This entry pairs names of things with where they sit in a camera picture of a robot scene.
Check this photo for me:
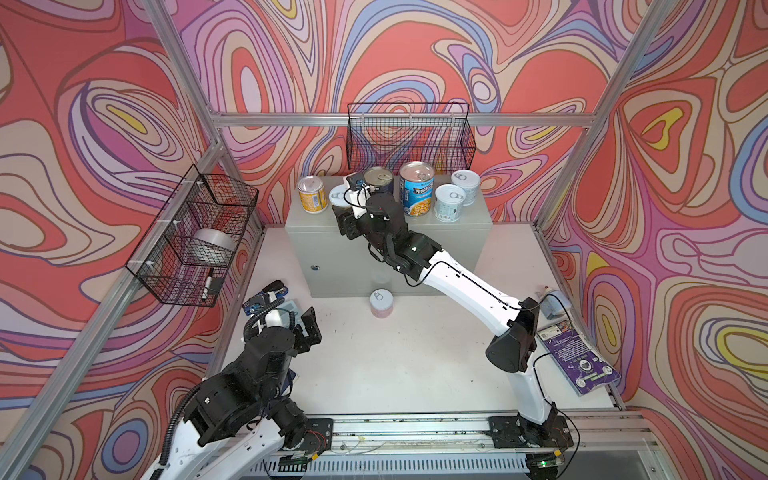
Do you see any dark tomato can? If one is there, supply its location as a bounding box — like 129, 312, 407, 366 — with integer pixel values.
364, 166, 394, 194

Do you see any white yellow can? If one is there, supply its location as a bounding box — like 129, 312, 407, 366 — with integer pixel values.
328, 184, 351, 208

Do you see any blue label large can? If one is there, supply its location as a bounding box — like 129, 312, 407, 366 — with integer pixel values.
399, 161, 435, 217

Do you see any yellow corn can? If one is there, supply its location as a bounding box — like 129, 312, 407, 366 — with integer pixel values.
297, 175, 328, 214

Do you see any pink white can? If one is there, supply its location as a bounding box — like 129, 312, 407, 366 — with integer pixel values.
369, 288, 394, 318

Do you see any light blue white can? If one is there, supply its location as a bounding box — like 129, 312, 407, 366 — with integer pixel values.
434, 184, 466, 223

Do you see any pale green white can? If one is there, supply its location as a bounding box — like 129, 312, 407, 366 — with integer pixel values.
451, 170, 481, 207

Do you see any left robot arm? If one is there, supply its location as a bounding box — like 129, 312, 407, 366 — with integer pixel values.
144, 302, 332, 479

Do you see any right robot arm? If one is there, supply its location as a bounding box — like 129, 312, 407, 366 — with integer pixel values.
333, 173, 566, 448

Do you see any mint green calculator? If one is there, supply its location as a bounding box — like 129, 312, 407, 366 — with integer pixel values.
277, 300, 301, 320

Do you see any blue black stapler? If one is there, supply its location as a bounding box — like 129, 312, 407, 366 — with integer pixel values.
242, 280, 289, 316

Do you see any grey metal cabinet box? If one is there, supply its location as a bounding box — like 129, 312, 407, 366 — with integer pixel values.
285, 191, 492, 298

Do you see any black marker pen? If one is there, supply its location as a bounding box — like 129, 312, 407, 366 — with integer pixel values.
201, 270, 213, 301

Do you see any small white bottle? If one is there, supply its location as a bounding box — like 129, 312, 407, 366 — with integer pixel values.
539, 289, 570, 320

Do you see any purple packet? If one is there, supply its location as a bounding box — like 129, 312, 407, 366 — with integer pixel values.
537, 320, 621, 396

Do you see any black wire basket back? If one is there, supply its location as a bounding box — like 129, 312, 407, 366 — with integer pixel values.
346, 100, 476, 175

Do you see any black wire basket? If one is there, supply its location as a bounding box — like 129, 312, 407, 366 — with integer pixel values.
125, 166, 259, 307
346, 100, 476, 175

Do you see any black wire basket left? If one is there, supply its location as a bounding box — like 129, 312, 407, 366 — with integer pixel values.
125, 166, 259, 307

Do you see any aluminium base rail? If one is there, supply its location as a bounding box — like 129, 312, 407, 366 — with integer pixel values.
161, 410, 649, 480

